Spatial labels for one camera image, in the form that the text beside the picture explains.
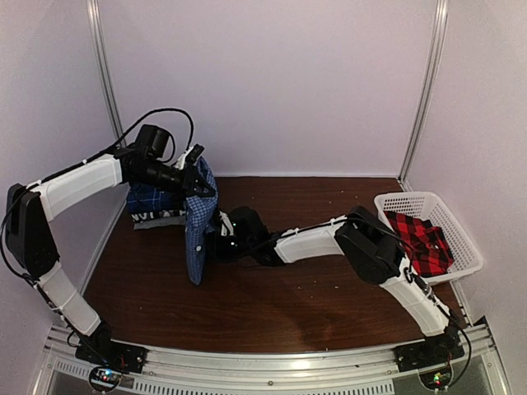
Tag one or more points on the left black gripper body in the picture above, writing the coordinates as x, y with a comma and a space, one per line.
157, 177

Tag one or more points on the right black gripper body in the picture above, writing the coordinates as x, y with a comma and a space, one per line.
230, 251

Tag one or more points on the dark blue plaid shirt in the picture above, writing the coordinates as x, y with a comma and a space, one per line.
146, 198

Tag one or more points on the black grey printed shirt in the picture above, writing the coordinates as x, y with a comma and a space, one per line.
154, 219

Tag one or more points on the blue small-check long sleeve shirt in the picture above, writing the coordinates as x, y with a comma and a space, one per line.
198, 222

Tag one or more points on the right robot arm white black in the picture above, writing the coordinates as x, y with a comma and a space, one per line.
375, 253

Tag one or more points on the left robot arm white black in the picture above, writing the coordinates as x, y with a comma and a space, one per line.
31, 209

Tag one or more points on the white plastic basket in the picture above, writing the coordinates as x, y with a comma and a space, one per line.
428, 206

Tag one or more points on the red black plaid shirt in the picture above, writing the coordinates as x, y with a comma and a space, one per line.
429, 250

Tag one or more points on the left circuit board with leds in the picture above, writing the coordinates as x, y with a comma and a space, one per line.
104, 379

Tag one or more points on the circuit board with leds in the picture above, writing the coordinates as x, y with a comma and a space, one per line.
436, 379
104, 379

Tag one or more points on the right circuit board with leds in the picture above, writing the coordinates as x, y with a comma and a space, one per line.
436, 379

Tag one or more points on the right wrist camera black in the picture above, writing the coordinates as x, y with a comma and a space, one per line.
248, 226

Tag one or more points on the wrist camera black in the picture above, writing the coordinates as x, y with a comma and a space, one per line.
248, 226
152, 141

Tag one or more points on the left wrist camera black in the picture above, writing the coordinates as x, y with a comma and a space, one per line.
152, 141

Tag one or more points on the front aluminium rail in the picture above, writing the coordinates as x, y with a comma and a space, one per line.
370, 370

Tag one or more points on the left aluminium frame post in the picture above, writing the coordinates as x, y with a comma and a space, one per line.
102, 63

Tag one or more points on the aluminium frame post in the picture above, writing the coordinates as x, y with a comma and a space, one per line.
102, 63
438, 34

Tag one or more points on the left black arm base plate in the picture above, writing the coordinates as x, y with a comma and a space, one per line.
123, 357

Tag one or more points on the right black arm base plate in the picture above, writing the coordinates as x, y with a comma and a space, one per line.
421, 355

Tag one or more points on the right aluminium frame post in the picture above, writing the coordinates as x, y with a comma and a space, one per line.
438, 34

